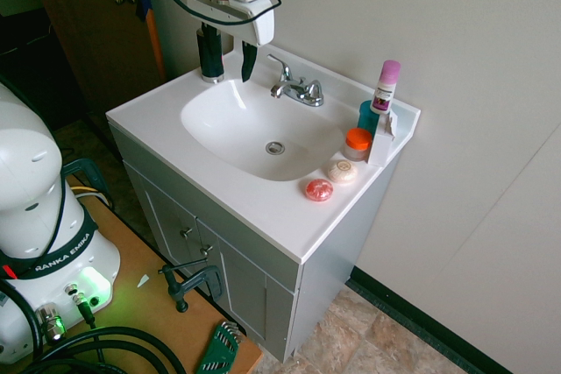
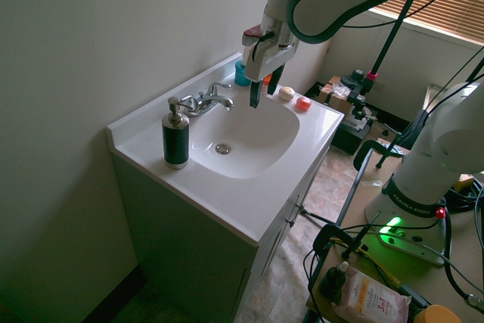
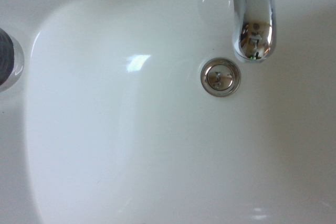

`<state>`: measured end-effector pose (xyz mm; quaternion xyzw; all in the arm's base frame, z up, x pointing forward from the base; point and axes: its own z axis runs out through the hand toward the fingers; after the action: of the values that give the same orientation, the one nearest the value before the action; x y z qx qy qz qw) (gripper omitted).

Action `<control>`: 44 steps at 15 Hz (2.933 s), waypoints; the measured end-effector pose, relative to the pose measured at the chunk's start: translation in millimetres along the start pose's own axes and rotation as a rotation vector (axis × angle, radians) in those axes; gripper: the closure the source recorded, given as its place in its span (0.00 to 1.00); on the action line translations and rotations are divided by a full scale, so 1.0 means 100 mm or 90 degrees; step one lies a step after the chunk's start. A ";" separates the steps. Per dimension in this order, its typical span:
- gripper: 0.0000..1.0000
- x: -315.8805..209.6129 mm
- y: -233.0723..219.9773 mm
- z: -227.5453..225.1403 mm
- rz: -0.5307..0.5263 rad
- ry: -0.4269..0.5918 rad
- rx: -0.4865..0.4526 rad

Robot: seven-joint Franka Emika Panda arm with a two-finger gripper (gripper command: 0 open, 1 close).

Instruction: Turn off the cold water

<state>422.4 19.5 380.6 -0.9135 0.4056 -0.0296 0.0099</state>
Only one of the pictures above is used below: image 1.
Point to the jar with orange lid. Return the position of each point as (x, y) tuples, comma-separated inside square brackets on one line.
[(357, 142)]

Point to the brown wooden door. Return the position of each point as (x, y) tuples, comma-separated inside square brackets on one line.
[(87, 41)]

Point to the teal plastic cup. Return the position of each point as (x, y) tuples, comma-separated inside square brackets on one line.
[(367, 117)]

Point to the white vanity sink top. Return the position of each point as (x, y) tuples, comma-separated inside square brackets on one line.
[(245, 216)]

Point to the red round soap bar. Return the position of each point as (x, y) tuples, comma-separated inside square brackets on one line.
[(319, 189)]

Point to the grey vanity cabinet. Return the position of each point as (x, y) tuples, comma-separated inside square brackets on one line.
[(333, 256)]

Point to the green hex key set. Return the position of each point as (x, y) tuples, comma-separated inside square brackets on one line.
[(219, 347)]

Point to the black metal c-clamp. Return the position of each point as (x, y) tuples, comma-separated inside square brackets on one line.
[(193, 282)]

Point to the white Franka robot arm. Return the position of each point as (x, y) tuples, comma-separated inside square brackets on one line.
[(26, 181)]

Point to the dark green clamp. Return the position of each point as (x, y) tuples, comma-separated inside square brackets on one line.
[(94, 177)]

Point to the chrome faucet spout body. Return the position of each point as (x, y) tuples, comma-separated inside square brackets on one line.
[(296, 89)]

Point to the chrome sink drain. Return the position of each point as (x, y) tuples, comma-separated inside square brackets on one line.
[(275, 147)]

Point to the grey cabinet door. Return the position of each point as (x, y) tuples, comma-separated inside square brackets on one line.
[(166, 225), (245, 291)]

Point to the metal cabinet knob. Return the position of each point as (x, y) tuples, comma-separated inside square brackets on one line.
[(186, 232), (206, 250)]

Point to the cream round soap bar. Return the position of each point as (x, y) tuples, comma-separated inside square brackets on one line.
[(342, 171)]

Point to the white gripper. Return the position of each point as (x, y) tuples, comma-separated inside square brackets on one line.
[(263, 23)]

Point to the black baseboard strip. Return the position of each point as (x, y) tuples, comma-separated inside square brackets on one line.
[(429, 321)]

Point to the white bottle pink cap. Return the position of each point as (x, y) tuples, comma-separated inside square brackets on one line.
[(385, 89)]

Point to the white cardboard carton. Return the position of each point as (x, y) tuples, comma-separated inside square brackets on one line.
[(380, 146)]

